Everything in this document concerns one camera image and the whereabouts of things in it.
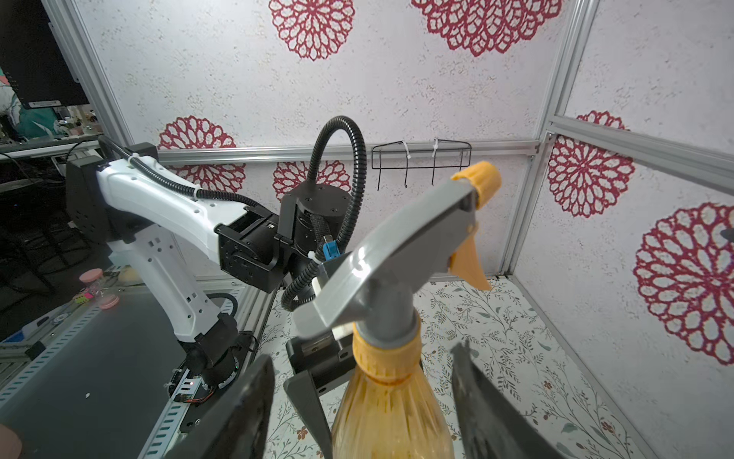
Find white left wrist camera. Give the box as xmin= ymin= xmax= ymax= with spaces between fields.
xmin=309 ymin=251 xmax=357 ymax=345

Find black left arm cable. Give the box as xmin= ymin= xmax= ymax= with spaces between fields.
xmin=99 ymin=116 xmax=368 ymax=312

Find black wire wall rack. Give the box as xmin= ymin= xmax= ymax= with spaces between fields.
xmin=369 ymin=138 xmax=473 ymax=191

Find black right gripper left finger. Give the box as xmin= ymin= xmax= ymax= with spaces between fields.
xmin=166 ymin=355 xmax=274 ymax=458

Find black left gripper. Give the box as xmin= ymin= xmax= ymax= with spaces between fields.
xmin=283 ymin=333 xmax=357 ymax=458

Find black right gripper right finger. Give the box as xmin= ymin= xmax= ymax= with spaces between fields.
xmin=451 ymin=343 xmax=562 ymax=459

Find pink capped small jar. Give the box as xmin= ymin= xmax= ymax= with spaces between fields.
xmin=78 ymin=268 xmax=120 ymax=310

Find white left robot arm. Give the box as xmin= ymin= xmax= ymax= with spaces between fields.
xmin=65 ymin=139 xmax=366 ymax=407

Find amber plastic spray bottle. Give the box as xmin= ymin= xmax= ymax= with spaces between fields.
xmin=332 ymin=329 xmax=455 ymax=458

